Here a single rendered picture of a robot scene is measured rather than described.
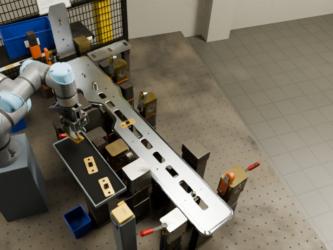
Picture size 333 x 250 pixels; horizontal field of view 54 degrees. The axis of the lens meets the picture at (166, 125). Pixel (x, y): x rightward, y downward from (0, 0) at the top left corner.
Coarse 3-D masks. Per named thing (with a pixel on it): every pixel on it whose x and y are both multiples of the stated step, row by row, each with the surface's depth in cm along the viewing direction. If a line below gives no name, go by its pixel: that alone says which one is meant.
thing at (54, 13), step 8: (56, 8) 188; (64, 8) 191; (48, 16) 188; (56, 16) 191; (64, 16) 194; (56, 24) 194; (64, 24) 197; (56, 32) 197; (64, 32) 200; (56, 40) 200; (64, 40) 204; (72, 40) 207; (56, 48) 204; (64, 48) 207; (72, 48) 211
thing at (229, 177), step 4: (228, 172) 142; (224, 176) 143; (228, 176) 141; (232, 176) 141; (224, 180) 143; (228, 180) 141; (232, 180) 142; (224, 184) 145; (228, 184) 143; (220, 188) 148; (224, 188) 145; (220, 192) 148; (224, 192) 146
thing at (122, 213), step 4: (124, 204) 123; (116, 208) 122; (120, 208) 122; (124, 208) 122; (128, 208) 122; (112, 212) 121; (116, 212) 121; (120, 212) 121; (124, 212) 121; (128, 212) 121; (116, 216) 120; (120, 216) 120; (124, 216) 120; (128, 216) 120; (120, 220) 119; (124, 220) 120
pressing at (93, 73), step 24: (96, 72) 200; (96, 96) 186; (120, 96) 187; (120, 120) 174; (144, 120) 175; (168, 144) 165; (192, 168) 156; (168, 192) 145; (192, 216) 139; (216, 216) 139
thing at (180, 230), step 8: (176, 208) 134; (168, 216) 132; (176, 216) 132; (184, 216) 132; (160, 224) 133; (168, 224) 129; (176, 224) 130; (184, 224) 132; (160, 232) 138; (168, 232) 128; (176, 232) 132; (184, 232) 139; (160, 240) 141; (168, 240) 133; (176, 240) 141; (160, 248) 148; (168, 248) 142; (176, 248) 147
